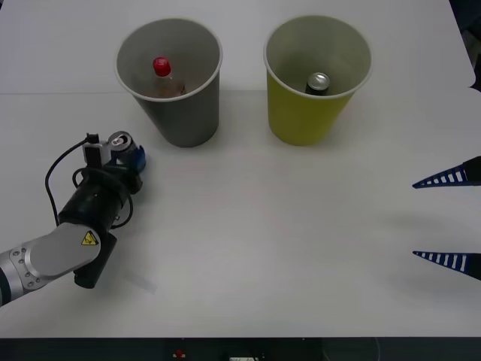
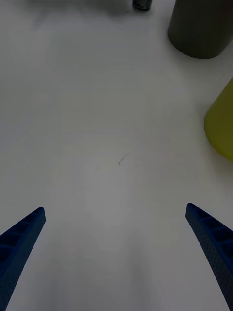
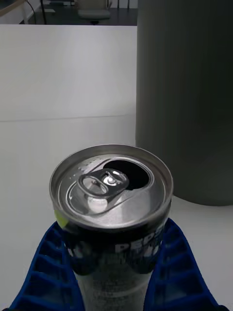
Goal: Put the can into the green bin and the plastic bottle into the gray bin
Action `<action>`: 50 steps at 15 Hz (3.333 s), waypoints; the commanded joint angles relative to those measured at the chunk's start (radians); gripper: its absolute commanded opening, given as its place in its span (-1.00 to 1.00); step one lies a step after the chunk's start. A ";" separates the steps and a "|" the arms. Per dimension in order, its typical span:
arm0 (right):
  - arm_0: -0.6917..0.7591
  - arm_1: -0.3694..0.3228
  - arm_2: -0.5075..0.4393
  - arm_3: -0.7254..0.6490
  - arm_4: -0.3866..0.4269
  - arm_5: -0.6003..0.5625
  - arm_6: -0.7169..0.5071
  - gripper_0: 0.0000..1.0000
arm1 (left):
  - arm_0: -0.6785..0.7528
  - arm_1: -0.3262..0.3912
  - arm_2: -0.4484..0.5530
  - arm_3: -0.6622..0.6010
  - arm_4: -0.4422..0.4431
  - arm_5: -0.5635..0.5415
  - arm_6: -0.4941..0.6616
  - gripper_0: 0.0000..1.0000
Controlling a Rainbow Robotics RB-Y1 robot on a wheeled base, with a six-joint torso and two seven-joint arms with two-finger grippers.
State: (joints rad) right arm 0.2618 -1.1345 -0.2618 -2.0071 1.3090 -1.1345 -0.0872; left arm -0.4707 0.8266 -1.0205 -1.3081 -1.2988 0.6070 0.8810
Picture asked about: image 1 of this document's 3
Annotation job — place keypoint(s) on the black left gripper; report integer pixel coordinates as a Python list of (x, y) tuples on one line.
[(126, 179)]

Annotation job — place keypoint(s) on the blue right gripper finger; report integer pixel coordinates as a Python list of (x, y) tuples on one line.
[(451, 176), (451, 260)]

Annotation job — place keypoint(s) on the dark can with silver top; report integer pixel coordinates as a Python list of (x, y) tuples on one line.
[(121, 144)]

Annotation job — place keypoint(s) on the grey plastic bin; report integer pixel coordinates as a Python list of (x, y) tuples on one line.
[(188, 113)]

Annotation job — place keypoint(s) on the clear bottle with red cap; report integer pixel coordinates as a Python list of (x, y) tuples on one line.
[(162, 67)]

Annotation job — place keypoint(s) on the yellow-green plastic bin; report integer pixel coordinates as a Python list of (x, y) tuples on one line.
[(300, 120)]

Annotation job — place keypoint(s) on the black can with silver top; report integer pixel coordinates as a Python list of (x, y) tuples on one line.
[(318, 80)]

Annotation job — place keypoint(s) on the red round button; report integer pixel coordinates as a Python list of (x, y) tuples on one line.
[(179, 353)]

